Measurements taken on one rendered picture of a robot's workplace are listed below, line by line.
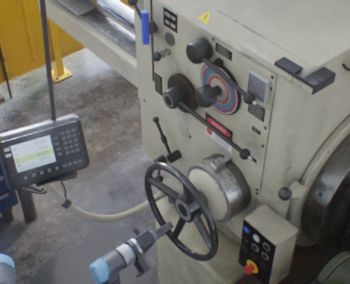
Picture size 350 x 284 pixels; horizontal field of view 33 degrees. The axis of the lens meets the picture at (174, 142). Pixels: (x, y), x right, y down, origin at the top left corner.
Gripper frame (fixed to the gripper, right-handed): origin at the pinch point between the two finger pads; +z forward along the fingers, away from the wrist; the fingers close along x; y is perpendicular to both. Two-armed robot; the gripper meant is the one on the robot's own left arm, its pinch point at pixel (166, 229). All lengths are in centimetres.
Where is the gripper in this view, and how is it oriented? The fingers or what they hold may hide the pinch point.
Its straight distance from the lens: 219.1
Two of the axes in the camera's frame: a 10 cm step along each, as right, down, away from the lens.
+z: 7.7, -4.3, 4.7
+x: -2.7, 4.4, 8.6
